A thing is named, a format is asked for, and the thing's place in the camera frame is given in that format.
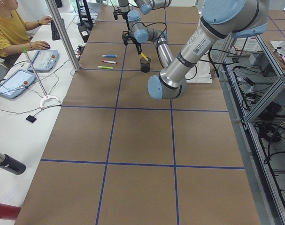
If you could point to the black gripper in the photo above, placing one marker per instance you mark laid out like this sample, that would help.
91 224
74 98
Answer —
125 16
135 41

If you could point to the yellow highlighter pen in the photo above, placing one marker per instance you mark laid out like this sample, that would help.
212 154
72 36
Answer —
145 57

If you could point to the blue highlighter pen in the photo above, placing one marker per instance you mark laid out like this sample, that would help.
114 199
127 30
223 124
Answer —
109 55

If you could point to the red capped white marker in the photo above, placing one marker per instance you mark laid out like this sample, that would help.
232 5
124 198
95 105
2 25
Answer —
109 61

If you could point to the green highlighter pen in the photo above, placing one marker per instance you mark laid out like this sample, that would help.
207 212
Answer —
105 67

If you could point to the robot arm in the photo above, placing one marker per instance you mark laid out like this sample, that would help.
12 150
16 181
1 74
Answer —
219 18
145 7

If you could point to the black mesh pen cup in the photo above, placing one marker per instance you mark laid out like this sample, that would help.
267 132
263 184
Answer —
145 64

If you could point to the black keyboard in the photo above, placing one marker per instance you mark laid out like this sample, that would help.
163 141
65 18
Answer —
54 31

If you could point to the far blue teach pendant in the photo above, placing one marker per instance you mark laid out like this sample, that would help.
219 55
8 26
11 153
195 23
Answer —
45 60

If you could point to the blue teach pendant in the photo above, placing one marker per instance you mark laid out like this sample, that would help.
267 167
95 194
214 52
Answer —
16 84
45 60

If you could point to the green tipped reach stick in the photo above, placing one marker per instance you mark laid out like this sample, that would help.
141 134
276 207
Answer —
46 96

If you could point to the person in yellow shirt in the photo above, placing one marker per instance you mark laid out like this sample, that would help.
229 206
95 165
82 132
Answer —
13 31

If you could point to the brown table cover mat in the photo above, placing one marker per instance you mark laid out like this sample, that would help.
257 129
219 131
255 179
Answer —
118 157

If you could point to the near blue teach pendant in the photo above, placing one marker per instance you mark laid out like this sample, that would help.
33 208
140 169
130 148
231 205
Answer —
16 84

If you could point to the small black square pad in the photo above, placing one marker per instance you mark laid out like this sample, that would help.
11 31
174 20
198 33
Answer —
31 119

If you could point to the black steel water bottle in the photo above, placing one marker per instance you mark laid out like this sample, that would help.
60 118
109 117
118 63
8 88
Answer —
11 165

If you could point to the red object at edge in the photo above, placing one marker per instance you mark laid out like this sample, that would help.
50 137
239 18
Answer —
9 212

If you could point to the aluminium frame post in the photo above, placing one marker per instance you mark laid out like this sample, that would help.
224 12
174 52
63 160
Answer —
52 7

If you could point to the aluminium frame rack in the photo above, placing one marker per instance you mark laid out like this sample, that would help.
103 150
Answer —
256 94

